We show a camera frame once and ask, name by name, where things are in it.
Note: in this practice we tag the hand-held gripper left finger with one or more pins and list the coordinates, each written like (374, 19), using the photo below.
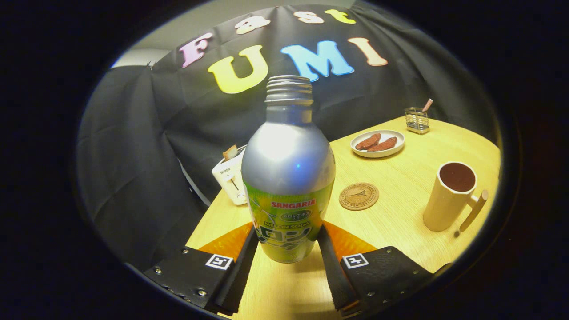
(238, 275)

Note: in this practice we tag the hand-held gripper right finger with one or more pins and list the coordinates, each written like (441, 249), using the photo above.
(332, 275)

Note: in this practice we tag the round cork coaster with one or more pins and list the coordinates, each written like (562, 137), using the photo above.
(358, 196)

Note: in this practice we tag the silver green juice bottle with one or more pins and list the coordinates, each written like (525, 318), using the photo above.
(288, 169)

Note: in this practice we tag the round wooden table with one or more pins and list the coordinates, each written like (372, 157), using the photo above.
(400, 222)

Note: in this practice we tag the white toaster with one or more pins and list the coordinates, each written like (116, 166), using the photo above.
(229, 180)

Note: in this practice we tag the toast slice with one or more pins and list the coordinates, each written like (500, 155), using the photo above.
(230, 152)

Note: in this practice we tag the brown meat piece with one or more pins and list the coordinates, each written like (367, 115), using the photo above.
(383, 144)
(368, 141)

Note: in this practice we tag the white round plate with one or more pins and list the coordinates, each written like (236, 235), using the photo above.
(398, 141)

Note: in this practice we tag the black backdrop cloth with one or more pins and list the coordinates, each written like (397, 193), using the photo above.
(142, 155)

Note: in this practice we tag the pink striped straw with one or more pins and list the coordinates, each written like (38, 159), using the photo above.
(427, 105)

